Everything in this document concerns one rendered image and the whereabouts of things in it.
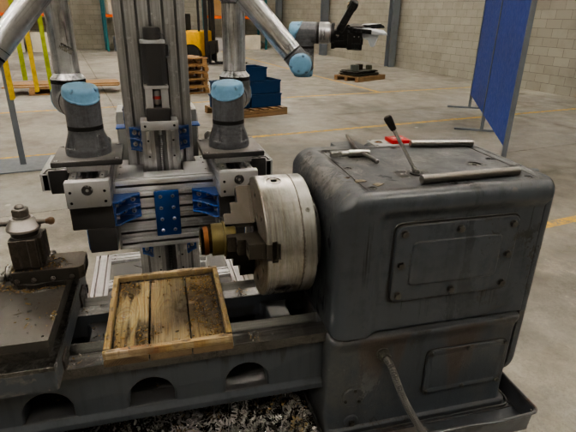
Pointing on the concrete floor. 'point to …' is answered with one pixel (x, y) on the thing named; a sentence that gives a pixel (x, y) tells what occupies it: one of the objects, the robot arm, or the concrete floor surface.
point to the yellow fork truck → (209, 48)
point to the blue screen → (501, 64)
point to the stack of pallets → (198, 74)
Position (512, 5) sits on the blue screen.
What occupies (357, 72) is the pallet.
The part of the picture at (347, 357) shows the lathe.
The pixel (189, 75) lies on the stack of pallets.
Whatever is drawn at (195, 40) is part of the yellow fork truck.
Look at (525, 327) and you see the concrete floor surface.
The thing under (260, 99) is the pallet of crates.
